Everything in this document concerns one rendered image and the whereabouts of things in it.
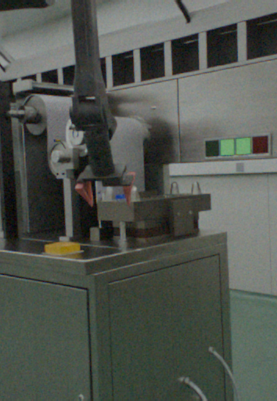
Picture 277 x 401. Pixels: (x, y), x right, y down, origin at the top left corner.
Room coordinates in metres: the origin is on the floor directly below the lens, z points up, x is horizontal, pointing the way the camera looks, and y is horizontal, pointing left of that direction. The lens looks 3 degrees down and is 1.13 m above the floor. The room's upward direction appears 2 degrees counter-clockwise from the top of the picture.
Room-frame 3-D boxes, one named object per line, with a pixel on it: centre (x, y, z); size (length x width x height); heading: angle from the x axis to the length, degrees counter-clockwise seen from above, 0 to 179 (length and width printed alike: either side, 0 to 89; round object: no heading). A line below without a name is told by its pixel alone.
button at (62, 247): (1.48, 0.22, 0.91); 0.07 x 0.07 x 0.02; 47
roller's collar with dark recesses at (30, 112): (1.91, 0.38, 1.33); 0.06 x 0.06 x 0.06; 47
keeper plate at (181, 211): (1.70, -0.14, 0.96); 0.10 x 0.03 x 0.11; 137
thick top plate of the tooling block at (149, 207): (1.75, -0.07, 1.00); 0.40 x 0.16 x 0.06; 137
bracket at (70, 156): (1.75, 0.23, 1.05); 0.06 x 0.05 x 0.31; 137
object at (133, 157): (1.80, 0.05, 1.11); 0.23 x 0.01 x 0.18; 137
